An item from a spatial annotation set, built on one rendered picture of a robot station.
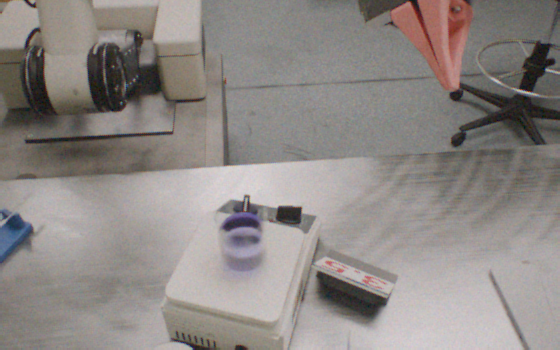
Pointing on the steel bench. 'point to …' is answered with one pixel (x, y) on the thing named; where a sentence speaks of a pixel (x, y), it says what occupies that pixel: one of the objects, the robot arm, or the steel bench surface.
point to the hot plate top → (195, 283)
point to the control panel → (294, 224)
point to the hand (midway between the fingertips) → (449, 80)
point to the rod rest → (12, 233)
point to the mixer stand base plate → (531, 300)
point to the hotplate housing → (180, 315)
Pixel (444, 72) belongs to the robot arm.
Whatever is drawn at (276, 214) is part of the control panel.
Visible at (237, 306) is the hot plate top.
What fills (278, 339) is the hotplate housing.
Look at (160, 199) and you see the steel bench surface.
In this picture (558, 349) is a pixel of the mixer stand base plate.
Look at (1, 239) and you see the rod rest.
